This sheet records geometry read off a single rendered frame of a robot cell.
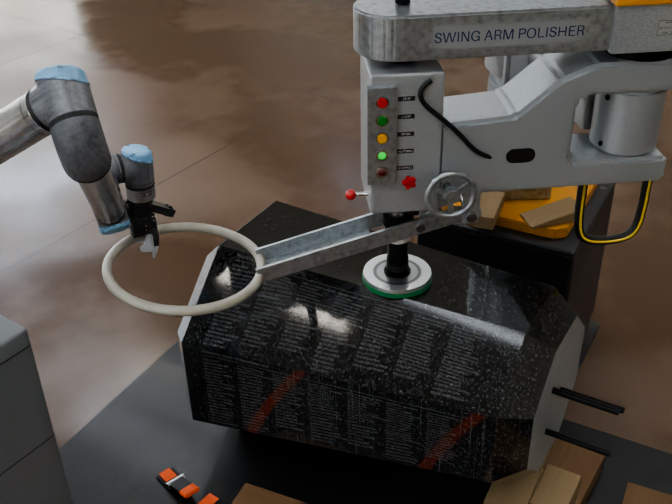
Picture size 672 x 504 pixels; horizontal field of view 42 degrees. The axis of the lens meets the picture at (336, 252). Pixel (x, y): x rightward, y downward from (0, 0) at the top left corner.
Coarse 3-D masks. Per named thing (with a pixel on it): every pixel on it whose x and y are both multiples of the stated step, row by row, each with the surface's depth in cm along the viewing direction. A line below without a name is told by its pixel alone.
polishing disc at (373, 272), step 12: (372, 264) 278; (384, 264) 278; (408, 264) 278; (420, 264) 278; (372, 276) 272; (384, 276) 272; (408, 276) 272; (420, 276) 272; (384, 288) 267; (396, 288) 267; (408, 288) 267; (420, 288) 268
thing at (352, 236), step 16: (480, 208) 258; (336, 224) 270; (352, 224) 270; (368, 224) 270; (400, 224) 259; (416, 224) 259; (432, 224) 260; (448, 224) 260; (288, 240) 270; (304, 240) 271; (320, 240) 272; (336, 240) 270; (352, 240) 260; (368, 240) 260; (384, 240) 261; (272, 256) 273; (288, 256) 271; (304, 256) 261; (320, 256) 262; (336, 256) 262; (256, 272) 263; (272, 272) 263; (288, 272) 264
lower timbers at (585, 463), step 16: (560, 448) 316; (576, 448) 316; (544, 464) 310; (560, 464) 310; (576, 464) 310; (592, 464) 310; (592, 480) 304; (624, 496) 299; (640, 496) 299; (656, 496) 298
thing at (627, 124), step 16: (608, 96) 244; (624, 96) 241; (640, 96) 240; (656, 96) 241; (608, 112) 246; (624, 112) 243; (640, 112) 243; (656, 112) 244; (592, 128) 255; (608, 128) 248; (624, 128) 246; (640, 128) 245; (656, 128) 248; (608, 144) 250; (624, 144) 248; (640, 144) 248; (656, 144) 254
